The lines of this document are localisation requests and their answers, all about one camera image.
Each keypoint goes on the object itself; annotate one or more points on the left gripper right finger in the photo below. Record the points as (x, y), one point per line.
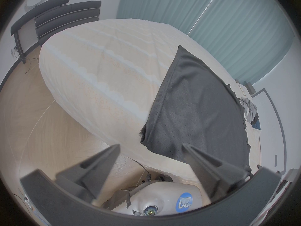
(211, 173)

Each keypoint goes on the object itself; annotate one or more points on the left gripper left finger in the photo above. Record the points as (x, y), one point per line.
(94, 173)

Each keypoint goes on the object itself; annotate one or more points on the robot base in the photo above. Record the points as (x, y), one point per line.
(164, 196)

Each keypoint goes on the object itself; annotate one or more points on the bed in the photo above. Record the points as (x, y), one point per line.
(94, 74)

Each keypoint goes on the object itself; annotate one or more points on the blue and white garment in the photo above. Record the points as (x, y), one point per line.
(257, 126)

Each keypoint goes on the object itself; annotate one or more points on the black shiny garment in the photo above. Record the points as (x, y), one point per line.
(255, 118)

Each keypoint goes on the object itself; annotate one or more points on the grey garment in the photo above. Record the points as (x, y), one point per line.
(248, 107)

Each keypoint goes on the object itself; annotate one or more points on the white printed pillow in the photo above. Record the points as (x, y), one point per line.
(243, 90)

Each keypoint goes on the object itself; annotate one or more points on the grey bedside table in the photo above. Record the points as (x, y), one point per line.
(249, 86)

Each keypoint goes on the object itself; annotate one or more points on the blue-green curtain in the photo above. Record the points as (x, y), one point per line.
(247, 32)
(160, 3)

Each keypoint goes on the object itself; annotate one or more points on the black chest of drawers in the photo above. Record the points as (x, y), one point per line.
(68, 18)

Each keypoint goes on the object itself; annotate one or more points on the black desk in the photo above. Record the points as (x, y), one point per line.
(30, 15)

